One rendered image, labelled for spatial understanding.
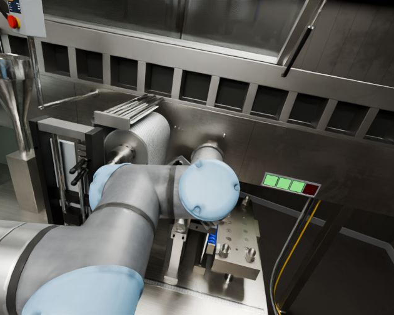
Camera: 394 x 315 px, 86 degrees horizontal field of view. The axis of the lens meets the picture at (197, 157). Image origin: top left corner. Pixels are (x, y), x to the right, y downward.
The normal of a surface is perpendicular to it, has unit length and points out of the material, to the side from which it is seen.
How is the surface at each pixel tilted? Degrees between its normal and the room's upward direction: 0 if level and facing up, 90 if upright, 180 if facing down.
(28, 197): 90
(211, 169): 49
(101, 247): 2
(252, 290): 0
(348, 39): 90
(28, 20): 90
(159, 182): 37
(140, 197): 23
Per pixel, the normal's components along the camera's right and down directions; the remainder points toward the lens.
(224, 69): -0.15, 0.42
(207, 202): 0.00, -0.29
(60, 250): 0.10, -0.79
